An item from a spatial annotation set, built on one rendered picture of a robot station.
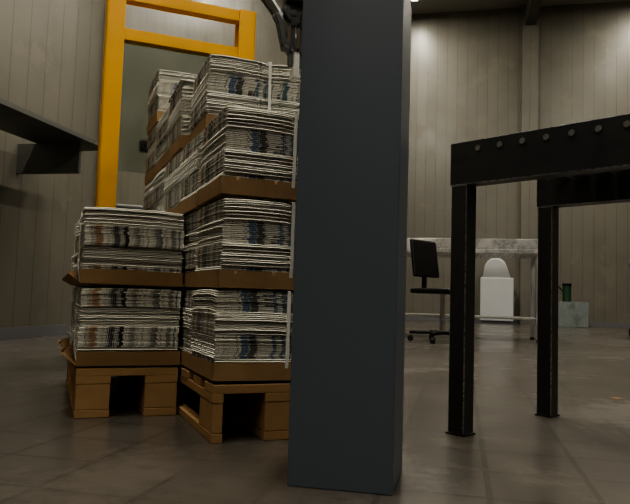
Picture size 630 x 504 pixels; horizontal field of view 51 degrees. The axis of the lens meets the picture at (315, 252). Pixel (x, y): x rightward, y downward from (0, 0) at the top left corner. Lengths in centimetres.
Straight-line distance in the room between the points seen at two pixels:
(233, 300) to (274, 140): 42
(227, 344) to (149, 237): 51
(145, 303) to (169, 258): 15
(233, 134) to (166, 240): 47
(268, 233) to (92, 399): 71
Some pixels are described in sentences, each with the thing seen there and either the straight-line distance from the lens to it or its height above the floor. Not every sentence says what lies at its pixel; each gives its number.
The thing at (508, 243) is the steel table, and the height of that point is 95.
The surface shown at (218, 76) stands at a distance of 204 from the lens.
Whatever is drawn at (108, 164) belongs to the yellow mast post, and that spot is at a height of 96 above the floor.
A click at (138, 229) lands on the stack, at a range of 202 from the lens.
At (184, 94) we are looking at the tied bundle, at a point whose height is 102.
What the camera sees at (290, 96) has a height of 97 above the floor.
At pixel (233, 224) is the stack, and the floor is 53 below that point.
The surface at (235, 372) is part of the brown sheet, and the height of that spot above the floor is 17.
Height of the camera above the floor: 35
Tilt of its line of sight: 4 degrees up
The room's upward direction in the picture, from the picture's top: 2 degrees clockwise
